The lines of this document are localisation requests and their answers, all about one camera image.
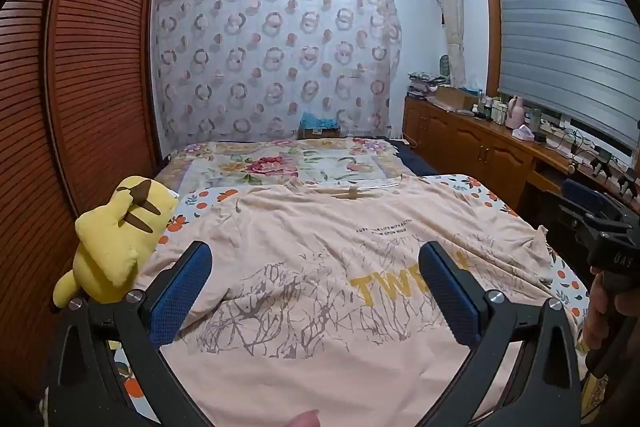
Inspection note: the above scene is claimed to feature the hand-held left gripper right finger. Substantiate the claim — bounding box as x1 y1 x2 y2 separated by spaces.
417 241 583 427

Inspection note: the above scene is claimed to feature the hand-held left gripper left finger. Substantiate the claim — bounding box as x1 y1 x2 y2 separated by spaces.
47 241 216 427

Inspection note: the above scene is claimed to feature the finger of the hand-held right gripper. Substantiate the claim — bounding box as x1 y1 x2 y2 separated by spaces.
560 208 633 239
560 179 626 214

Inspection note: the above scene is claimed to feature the peach printed t-shirt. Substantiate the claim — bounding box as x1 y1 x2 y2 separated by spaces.
135 177 556 427

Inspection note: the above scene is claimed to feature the pile of folded clothes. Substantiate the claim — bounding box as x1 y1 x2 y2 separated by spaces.
406 71 451 100

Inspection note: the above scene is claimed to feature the person's right hand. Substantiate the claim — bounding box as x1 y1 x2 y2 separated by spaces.
584 276 623 350

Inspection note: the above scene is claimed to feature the yellow plush toy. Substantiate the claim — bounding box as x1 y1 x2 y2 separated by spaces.
54 175 180 350

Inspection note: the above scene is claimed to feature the orange fruit print bedsheet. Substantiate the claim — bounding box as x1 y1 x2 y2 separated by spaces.
107 174 611 427

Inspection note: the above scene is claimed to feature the pink jug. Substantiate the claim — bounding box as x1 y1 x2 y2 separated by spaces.
505 94 526 130

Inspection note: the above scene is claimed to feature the wooden sideboard cabinet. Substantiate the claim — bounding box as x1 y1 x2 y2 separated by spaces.
402 94 640 218

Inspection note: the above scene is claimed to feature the cluster of cosmetic bottles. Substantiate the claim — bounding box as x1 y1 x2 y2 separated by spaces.
475 89 508 125

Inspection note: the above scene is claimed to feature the navy mattress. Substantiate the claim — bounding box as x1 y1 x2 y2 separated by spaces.
390 138 437 175

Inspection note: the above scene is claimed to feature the floral blanket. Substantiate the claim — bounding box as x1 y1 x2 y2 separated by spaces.
155 138 418 202

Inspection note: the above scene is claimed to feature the open cardboard box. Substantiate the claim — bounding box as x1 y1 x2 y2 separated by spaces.
435 85 481 110

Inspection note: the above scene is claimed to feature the grey striped window blind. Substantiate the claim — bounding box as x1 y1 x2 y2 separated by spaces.
487 0 640 152

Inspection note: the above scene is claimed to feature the cardboard box with blue contents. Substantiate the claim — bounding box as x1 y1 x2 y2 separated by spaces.
298 111 343 140

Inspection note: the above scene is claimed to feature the beige tied window curtain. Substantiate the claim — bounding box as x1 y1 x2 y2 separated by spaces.
432 0 468 88

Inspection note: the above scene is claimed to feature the brown louvered wooden wardrobe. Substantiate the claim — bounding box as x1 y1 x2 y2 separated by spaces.
0 0 166 408

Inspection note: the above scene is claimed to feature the circle patterned sheer curtain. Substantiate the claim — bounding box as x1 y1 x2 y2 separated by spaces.
151 0 403 145

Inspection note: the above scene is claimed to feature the white power strip with cables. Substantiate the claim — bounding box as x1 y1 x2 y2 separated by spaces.
545 127 596 158

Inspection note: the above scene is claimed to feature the wooden window frame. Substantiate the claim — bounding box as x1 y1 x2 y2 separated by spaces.
481 0 640 168

